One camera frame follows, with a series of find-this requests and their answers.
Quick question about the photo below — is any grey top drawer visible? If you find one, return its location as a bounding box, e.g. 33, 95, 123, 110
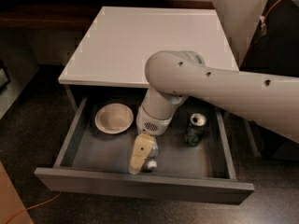
35, 92, 254, 204

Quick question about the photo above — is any dark framed object at left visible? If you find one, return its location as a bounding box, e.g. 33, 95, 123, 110
0, 59, 10, 91

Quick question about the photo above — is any orange floor cable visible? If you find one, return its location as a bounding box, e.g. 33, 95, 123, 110
4, 190, 64, 224

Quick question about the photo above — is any light wooden board corner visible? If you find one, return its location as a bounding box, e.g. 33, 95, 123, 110
0, 162, 34, 224

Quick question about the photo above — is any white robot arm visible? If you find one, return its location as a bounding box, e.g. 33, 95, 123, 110
128, 50, 299, 175

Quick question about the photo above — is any clear plastic water bottle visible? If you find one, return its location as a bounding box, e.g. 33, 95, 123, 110
142, 140, 159, 172

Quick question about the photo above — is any green drink can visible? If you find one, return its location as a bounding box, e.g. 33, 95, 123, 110
184, 113, 207, 147

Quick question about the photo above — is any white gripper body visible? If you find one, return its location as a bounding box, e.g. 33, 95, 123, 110
136, 106, 172, 136

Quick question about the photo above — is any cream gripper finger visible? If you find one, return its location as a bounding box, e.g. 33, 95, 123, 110
128, 133, 155, 175

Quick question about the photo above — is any dark cabinet at right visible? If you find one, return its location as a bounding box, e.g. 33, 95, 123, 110
241, 0, 299, 161

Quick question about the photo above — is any orange cable at right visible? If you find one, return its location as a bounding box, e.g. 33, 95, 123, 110
242, 0, 299, 63

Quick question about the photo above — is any beige bowl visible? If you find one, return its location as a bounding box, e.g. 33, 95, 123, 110
94, 104, 134, 134

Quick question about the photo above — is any dark wooden shelf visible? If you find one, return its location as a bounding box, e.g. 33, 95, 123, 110
0, 0, 215, 31

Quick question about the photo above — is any grey drawer cabinet white top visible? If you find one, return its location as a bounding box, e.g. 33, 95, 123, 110
59, 7, 238, 92

